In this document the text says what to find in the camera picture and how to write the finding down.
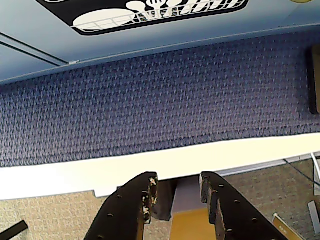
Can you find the white strip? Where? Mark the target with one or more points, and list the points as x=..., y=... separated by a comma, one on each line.
x=317, y=172

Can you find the white board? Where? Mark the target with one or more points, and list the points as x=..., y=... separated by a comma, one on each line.
x=75, y=175

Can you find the black bar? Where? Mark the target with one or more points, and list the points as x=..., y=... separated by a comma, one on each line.
x=12, y=230

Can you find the grey post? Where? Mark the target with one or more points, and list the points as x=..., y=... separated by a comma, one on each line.
x=185, y=195

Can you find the blue woven mat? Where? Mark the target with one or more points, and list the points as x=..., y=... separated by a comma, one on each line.
x=160, y=100

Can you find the yellow block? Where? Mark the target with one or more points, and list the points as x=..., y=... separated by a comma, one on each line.
x=190, y=227

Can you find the black dish rack sticker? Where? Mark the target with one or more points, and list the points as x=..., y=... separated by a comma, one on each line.
x=160, y=12

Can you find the yellow knob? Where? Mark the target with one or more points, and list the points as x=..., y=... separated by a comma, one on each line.
x=301, y=1

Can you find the light blue cabinet door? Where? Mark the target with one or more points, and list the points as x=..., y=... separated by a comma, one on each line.
x=15, y=67

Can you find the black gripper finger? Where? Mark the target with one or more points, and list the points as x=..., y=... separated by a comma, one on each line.
x=235, y=215
x=125, y=210

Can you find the small grey plate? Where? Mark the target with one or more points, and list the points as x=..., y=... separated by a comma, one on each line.
x=313, y=212

